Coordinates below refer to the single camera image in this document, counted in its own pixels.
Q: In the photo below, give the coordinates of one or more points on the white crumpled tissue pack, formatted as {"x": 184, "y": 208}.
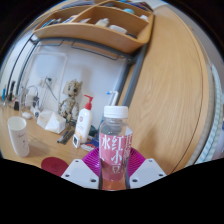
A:
{"x": 50, "y": 121}

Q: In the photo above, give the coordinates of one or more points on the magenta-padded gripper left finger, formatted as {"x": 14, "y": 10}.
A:
{"x": 78, "y": 171}

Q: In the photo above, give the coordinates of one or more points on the colourful blue packet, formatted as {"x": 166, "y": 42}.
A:
{"x": 90, "y": 145}

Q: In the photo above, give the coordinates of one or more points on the brown tree creature figurine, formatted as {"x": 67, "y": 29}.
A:
{"x": 70, "y": 100}

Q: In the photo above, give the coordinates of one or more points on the wooden shelf unit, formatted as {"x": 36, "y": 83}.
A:
{"x": 96, "y": 31}

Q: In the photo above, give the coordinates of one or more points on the small white display device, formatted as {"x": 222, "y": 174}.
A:
{"x": 76, "y": 141}

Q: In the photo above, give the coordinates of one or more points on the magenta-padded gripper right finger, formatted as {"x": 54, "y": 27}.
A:
{"x": 146, "y": 170}

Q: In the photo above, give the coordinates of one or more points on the dark pen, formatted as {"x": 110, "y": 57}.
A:
{"x": 65, "y": 136}

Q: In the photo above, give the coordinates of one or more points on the pink-labelled clear drink bottle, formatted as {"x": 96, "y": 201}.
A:
{"x": 115, "y": 150}

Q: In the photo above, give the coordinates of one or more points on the grey metal frame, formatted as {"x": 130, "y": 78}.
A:
{"x": 133, "y": 80}

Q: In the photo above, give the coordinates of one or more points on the small white oval object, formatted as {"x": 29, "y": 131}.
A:
{"x": 26, "y": 115}

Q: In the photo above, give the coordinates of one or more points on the flat round red coaster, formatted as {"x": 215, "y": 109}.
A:
{"x": 53, "y": 165}

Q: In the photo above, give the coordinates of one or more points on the white paper cup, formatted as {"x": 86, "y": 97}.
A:
{"x": 18, "y": 136}

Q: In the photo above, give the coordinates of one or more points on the white red-pump lotion bottle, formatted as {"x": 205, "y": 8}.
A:
{"x": 83, "y": 125}

